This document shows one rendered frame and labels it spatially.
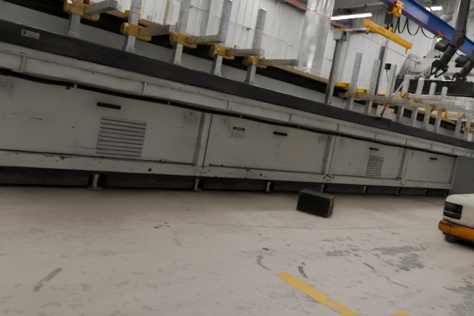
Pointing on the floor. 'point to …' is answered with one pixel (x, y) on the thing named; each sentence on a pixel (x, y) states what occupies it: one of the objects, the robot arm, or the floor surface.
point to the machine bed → (186, 129)
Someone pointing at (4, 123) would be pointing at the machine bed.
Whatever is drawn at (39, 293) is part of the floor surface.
